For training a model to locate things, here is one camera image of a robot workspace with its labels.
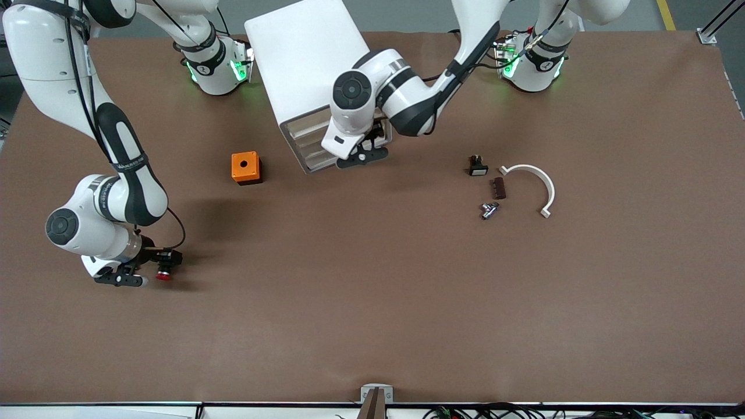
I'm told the red capped push button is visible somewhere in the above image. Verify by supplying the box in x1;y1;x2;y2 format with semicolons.
155;249;183;282

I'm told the orange button enclosure box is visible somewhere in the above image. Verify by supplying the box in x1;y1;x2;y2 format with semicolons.
231;151;263;186

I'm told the grey metal clamp bracket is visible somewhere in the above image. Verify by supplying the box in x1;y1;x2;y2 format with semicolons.
360;383;395;419

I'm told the white drawer cabinet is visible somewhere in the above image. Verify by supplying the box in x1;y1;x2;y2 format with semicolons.
243;0;392;175

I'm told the white curved plastic bracket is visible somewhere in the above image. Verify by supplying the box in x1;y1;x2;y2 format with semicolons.
499;164;556;219

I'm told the white plastic drawer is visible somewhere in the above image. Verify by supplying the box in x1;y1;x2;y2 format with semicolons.
294;132;328;159
288;111;335;141
301;147;345;173

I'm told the black cable bundle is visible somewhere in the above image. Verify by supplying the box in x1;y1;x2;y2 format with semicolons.
422;403;745;419

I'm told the aluminium frame profile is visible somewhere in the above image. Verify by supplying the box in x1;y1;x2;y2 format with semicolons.
696;0;745;46

